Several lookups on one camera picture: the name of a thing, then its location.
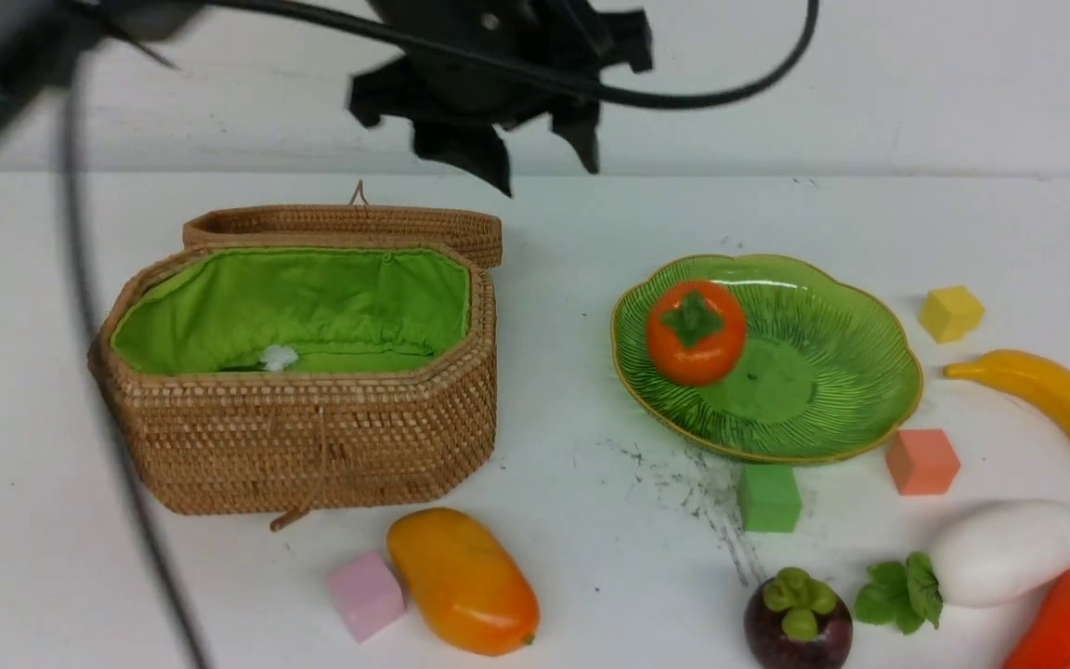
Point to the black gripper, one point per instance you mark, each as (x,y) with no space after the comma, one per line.
(455,101)

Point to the dark purple mangosteen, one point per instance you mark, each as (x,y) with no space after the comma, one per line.
(796,621)

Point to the yellow foam cube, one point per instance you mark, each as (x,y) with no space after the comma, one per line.
(949,313)

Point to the white radish green leaves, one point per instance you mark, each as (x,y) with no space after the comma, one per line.
(986,559)

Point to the green glass leaf plate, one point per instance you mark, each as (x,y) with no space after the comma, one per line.
(827,372)

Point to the green foam cube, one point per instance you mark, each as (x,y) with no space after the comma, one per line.
(768,498)

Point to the orange foam cube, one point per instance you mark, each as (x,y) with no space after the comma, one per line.
(922,462)

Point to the orange persimmon green leaf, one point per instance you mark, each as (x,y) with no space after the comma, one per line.
(695,333)

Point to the woven wicker basket green lining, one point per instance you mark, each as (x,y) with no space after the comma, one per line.
(294,358)

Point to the pink foam cube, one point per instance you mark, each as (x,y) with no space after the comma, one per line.
(367,595)

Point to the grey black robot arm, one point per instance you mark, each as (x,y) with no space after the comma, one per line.
(41,42)

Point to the yellow orange mango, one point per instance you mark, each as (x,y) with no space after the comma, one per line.
(468,588)

